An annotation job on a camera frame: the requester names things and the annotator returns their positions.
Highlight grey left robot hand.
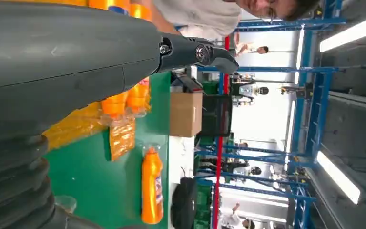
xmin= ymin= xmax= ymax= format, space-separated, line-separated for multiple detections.
xmin=0 ymin=1 xmax=240 ymax=140

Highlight orange crinkled plastic wrapper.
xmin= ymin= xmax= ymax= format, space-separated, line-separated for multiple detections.
xmin=109 ymin=118 xmax=136 ymax=162

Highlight black plastic device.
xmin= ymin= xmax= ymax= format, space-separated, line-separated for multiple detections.
xmin=170 ymin=70 xmax=204 ymax=93

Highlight brown cardboard box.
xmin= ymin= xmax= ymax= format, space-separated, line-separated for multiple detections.
xmin=169 ymin=92 xmax=203 ymax=138

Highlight green table mat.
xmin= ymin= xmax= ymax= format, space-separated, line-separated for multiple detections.
xmin=42 ymin=71 xmax=171 ymax=229

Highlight person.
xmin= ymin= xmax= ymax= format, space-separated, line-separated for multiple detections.
xmin=132 ymin=0 xmax=321 ymax=42
xmin=232 ymin=164 xmax=263 ymax=177
xmin=235 ymin=42 xmax=269 ymax=58
xmin=220 ymin=203 xmax=256 ymax=229

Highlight black monitor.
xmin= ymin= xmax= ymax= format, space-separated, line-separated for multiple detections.
xmin=200 ymin=94 xmax=233 ymax=138

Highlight red pole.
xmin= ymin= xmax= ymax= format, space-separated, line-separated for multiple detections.
xmin=213 ymin=34 xmax=231 ymax=229

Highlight white humanoid robot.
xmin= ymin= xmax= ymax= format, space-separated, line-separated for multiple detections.
xmin=230 ymin=74 xmax=269 ymax=106

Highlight black bag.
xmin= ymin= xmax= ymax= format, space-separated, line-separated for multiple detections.
xmin=171 ymin=177 xmax=199 ymax=229

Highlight green plastic crates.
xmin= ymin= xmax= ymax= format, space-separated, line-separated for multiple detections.
xmin=194 ymin=185 xmax=214 ymax=229

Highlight black box with yellow label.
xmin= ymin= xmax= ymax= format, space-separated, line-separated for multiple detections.
xmin=295 ymin=83 xmax=314 ymax=99

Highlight white ceiling light strip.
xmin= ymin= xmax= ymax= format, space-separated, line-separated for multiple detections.
xmin=319 ymin=11 xmax=366 ymax=53
xmin=316 ymin=151 xmax=361 ymax=206

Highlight blue metal frame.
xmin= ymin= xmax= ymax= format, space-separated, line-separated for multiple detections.
xmin=175 ymin=0 xmax=348 ymax=229

